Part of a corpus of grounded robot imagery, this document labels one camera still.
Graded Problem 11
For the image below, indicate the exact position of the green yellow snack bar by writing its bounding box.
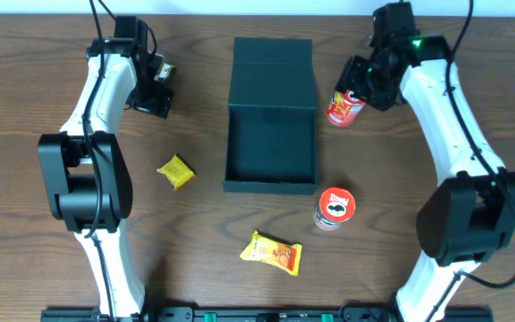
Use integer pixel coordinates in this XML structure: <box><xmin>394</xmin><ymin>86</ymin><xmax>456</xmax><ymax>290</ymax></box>
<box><xmin>153</xmin><ymin>54</ymin><xmax>174</xmax><ymax>82</ymax></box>

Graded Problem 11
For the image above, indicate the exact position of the red Pringles can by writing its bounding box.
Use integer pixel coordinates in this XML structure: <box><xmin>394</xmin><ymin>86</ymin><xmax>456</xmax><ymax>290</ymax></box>
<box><xmin>314</xmin><ymin>187</ymin><xmax>356</xmax><ymax>231</ymax></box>
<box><xmin>325</xmin><ymin>90</ymin><xmax>366</xmax><ymax>127</ymax></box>

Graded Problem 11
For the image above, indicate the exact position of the dark green box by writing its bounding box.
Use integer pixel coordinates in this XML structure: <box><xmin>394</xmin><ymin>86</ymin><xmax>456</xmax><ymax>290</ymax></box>
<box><xmin>224</xmin><ymin>37</ymin><xmax>318</xmax><ymax>195</ymax></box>

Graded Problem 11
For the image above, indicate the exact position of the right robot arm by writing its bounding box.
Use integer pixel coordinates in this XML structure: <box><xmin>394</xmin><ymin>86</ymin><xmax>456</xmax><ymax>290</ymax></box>
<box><xmin>335</xmin><ymin>34</ymin><xmax>515</xmax><ymax>321</ymax></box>

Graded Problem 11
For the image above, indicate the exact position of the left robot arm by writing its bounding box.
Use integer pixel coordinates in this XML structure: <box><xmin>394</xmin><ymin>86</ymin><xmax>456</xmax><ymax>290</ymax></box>
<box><xmin>38</xmin><ymin>37</ymin><xmax>172</xmax><ymax>321</ymax></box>

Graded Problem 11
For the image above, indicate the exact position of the small yellow snack packet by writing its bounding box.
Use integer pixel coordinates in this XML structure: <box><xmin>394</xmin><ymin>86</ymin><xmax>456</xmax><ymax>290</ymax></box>
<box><xmin>156</xmin><ymin>154</ymin><xmax>197</xmax><ymax>191</ymax></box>

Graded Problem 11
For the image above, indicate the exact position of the orange yellow snack bag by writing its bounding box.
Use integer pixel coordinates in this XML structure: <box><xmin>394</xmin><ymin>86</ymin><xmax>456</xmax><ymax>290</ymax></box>
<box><xmin>240</xmin><ymin>231</ymin><xmax>303</xmax><ymax>276</ymax></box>

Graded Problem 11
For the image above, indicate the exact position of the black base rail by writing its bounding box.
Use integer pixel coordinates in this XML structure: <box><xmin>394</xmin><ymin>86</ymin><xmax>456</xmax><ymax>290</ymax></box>
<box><xmin>40</xmin><ymin>304</ymin><xmax>494</xmax><ymax>322</ymax></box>

